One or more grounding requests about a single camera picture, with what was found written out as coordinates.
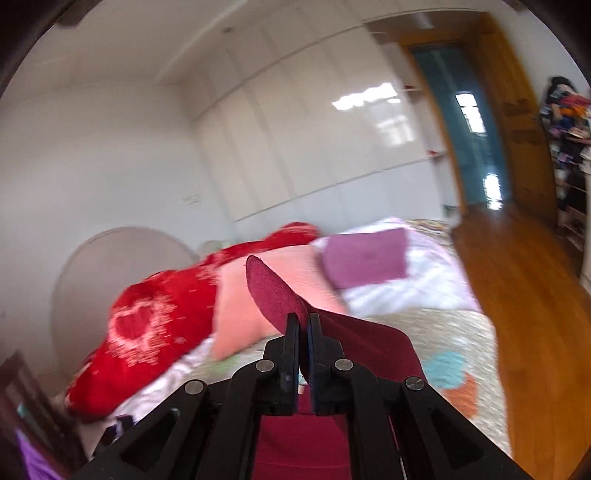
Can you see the round white headboard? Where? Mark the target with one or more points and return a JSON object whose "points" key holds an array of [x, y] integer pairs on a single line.
{"points": [[115, 286]]}

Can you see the bed with patterned cover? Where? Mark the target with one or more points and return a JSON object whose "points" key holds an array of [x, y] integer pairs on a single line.
{"points": [[452, 350]]}

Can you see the wooden door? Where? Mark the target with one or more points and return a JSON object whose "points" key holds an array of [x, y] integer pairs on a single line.
{"points": [[498, 120]]}

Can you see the cluttered shelf rack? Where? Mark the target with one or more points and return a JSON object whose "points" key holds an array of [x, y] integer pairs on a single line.
{"points": [[570, 161]]}

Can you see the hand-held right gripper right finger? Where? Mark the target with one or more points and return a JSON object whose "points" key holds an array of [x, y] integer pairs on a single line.
{"points": [[315, 341]]}

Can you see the red patterned pillow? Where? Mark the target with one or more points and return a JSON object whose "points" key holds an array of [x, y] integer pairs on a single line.
{"points": [[157, 323]]}

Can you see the pink pillow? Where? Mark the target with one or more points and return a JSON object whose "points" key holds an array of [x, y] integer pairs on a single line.
{"points": [[272, 286]]}

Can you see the dark wooden nightstand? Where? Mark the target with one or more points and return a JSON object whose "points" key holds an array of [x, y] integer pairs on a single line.
{"points": [[34, 415]]}

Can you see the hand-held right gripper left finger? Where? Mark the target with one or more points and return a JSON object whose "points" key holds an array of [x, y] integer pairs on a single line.
{"points": [[292, 339]]}

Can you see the purple folded cloth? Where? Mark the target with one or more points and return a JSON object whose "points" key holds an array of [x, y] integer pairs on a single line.
{"points": [[367, 258]]}

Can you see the white wardrobe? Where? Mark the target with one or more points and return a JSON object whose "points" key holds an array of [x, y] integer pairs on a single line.
{"points": [[314, 129]]}

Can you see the dark red small garment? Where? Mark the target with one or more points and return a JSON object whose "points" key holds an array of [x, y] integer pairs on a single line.
{"points": [[323, 369]]}

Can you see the white lilac quilt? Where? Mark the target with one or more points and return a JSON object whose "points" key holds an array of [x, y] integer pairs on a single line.
{"points": [[406, 272]]}

